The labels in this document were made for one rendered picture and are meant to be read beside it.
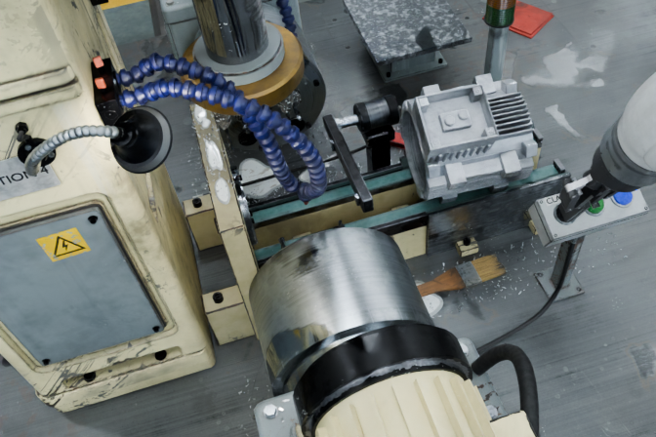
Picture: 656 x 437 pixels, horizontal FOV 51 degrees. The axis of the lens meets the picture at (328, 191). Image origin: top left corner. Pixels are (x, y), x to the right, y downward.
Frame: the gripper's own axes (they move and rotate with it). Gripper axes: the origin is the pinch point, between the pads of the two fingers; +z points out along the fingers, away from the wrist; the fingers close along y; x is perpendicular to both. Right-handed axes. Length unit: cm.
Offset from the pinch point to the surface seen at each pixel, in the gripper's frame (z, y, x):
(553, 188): 24.8, -9.7, -9.2
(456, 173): 12.7, 11.4, -14.0
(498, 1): 20, -13, -49
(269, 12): 18, 33, -58
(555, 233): 4.0, 2.7, 2.7
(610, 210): 4.0, -7.3, 1.6
